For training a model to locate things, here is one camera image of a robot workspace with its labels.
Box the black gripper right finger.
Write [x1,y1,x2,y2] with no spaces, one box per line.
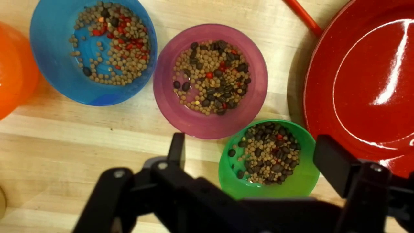
[312,133,394,233]

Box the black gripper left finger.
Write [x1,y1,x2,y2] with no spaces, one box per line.
[72,132,188,233]

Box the green bowl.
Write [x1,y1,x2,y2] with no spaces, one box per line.
[218,119,321,201]

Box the mixed dried beans pile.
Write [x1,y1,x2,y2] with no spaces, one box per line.
[227,122,303,186]
[173,39,253,116]
[68,1,153,87]

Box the purple bowl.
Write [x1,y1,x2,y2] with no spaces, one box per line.
[153,22,270,141]

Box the red plate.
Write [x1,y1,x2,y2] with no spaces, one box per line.
[303,0,414,179]

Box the blue bowl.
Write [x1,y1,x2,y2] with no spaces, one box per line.
[29,0,160,107]

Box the orange bowl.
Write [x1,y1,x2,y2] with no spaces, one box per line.
[0,22,43,122]

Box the thin orange stick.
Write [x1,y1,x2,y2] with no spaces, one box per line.
[283,0,325,37]

